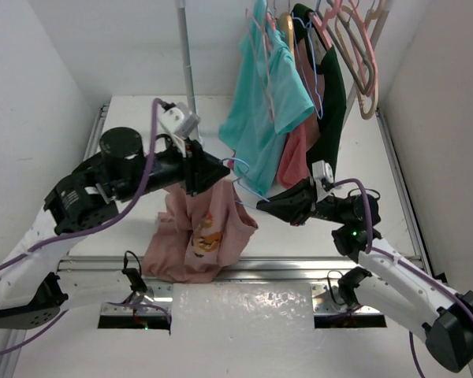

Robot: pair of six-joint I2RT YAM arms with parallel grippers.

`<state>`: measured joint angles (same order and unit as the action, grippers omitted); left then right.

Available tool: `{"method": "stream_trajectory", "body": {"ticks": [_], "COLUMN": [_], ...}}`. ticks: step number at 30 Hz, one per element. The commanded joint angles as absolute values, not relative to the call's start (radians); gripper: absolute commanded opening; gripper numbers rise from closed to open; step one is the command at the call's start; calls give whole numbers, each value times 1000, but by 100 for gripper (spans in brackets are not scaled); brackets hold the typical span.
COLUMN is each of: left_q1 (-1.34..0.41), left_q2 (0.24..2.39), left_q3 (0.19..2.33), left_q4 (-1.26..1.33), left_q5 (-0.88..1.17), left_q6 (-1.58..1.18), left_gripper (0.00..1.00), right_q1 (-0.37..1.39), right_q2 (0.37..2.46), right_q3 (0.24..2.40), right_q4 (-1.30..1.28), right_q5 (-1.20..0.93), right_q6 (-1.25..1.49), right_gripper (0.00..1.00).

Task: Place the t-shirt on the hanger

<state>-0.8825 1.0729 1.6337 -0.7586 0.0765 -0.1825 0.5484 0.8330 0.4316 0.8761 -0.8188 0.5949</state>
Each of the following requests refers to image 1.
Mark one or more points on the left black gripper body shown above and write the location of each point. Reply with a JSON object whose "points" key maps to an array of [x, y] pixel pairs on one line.
{"points": [[193, 168]]}

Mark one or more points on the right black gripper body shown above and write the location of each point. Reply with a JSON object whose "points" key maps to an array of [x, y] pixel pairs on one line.
{"points": [[329, 208]]}

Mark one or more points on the light blue wire hanger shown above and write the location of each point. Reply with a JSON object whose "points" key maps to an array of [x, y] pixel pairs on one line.
{"points": [[239, 180]]}

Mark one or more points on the pink t shirt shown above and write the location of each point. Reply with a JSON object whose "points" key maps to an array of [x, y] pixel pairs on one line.
{"points": [[196, 237]]}

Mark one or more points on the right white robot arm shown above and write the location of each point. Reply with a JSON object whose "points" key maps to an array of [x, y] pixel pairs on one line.
{"points": [[383, 279]]}

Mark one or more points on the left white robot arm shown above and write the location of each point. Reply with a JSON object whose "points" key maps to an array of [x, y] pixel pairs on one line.
{"points": [[32, 290]]}

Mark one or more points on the coral hanging t shirt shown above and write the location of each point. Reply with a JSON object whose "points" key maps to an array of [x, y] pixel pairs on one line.
{"points": [[268, 157]]}

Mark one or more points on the dark green hanging shirt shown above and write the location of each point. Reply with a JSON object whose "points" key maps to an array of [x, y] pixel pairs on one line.
{"points": [[321, 73]]}

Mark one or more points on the teal hanging t shirt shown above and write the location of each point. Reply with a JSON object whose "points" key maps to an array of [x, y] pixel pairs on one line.
{"points": [[292, 103]]}

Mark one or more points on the pink plastic hanger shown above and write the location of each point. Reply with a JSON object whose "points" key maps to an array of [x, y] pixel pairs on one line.
{"points": [[326, 12]]}

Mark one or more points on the beige plastic hanger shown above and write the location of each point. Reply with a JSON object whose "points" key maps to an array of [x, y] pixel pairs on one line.
{"points": [[354, 37]]}

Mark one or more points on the white foam sheet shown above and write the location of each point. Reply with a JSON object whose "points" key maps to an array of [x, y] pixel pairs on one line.
{"points": [[255, 308]]}

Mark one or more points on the grey metal rack pole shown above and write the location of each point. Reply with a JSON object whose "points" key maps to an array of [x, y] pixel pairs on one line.
{"points": [[185, 52]]}

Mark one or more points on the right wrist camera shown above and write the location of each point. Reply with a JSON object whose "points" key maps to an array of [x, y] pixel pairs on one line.
{"points": [[323, 175]]}

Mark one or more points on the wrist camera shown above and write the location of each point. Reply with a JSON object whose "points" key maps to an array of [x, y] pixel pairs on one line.
{"points": [[180, 124], [323, 175]]}

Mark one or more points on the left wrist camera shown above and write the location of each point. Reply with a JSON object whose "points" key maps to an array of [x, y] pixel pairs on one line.
{"points": [[180, 124]]}

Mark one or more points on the aluminium rail frame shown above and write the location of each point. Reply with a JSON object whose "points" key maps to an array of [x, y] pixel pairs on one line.
{"points": [[277, 252]]}

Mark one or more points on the pink wire hanger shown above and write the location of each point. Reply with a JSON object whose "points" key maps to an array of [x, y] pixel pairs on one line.
{"points": [[261, 48]]}

